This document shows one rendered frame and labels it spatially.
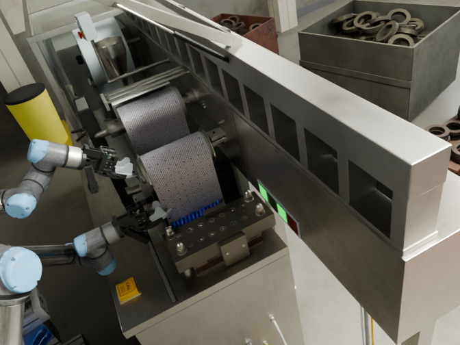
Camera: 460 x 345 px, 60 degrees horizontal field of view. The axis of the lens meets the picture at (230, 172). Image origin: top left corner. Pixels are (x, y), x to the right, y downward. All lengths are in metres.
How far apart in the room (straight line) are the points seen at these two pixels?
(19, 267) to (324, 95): 0.91
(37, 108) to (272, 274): 3.44
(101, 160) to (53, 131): 3.28
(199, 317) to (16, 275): 0.67
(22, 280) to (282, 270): 0.91
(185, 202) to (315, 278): 1.25
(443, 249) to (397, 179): 0.23
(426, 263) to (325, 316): 1.59
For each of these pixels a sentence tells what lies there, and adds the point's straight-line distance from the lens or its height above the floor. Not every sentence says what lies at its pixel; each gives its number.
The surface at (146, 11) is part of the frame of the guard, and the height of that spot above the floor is 1.82.
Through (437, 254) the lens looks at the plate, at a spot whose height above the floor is 1.40.
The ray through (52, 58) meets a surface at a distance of 2.29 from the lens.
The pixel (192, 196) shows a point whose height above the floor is 1.10.
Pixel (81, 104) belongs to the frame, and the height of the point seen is 1.44.
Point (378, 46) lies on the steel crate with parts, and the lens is 3.37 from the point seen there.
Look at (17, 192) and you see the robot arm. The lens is 1.37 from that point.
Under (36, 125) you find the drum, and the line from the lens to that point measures 4.61.
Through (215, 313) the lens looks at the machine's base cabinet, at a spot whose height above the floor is 0.75.
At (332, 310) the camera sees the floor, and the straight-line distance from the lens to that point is 2.44.
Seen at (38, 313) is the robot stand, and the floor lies 0.74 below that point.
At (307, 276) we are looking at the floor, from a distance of 2.57.
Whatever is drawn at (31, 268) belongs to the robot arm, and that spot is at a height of 1.30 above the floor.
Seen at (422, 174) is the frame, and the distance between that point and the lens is 0.69.
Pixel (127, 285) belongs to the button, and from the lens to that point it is 1.58.
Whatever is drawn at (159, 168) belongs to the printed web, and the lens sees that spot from 1.42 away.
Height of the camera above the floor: 2.06
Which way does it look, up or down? 37 degrees down
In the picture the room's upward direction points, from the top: 15 degrees counter-clockwise
